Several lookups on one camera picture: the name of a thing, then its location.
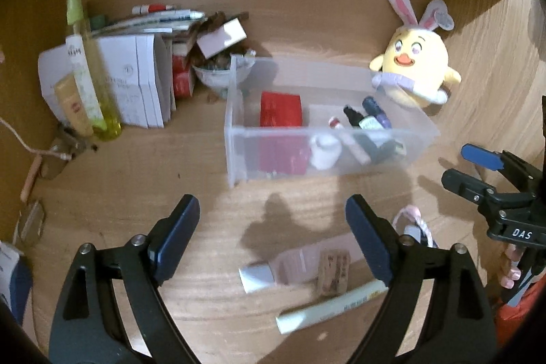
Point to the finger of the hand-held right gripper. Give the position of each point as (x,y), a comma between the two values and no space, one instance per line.
(480,154)
(465,182)

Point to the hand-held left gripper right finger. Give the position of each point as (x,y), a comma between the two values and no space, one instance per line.
(369,244)

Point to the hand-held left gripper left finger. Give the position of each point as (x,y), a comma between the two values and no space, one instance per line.
(175,234)

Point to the clear plastic drawer bin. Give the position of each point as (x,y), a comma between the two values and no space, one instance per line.
(332,159)

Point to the pink lip gloss stick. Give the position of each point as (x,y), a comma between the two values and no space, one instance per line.
(354,146)

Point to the dark green dropper bottle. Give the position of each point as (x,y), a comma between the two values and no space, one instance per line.
(369,133)

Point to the purple mascara bottle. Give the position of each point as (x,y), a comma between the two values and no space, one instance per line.
(377,110)

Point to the red foil packet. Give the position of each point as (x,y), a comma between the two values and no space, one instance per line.
(279,110)

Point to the person's right hand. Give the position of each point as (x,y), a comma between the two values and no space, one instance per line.
(509,272)

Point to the brown eraser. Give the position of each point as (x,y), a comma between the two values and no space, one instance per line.
(332,272)

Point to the pale green tube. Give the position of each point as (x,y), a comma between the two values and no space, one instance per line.
(324,306)

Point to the pink tube with white cap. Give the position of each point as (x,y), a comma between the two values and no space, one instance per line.
(281,268)

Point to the orange cloth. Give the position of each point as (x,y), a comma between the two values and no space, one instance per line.
(518,315)

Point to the yellow chick plush toy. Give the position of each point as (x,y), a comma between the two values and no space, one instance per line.
(416,61)

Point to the eyeglasses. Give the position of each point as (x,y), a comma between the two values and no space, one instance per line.
(32,219)

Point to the white paper boxes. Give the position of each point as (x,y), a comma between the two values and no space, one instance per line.
(136,87)

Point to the red box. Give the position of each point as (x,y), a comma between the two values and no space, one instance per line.
(182,76)

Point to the ceramic bowl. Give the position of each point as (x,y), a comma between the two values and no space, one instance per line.
(213,76)

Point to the white blue box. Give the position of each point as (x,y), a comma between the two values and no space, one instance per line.
(13,278)

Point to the green spray bottle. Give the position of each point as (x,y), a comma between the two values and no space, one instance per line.
(98,82)

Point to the white and green tube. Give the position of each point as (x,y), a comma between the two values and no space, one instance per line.
(81,78)

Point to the small white box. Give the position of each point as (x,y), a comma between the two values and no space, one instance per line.
(219,38)

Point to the red and white marker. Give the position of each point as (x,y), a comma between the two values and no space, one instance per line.
(151,9)

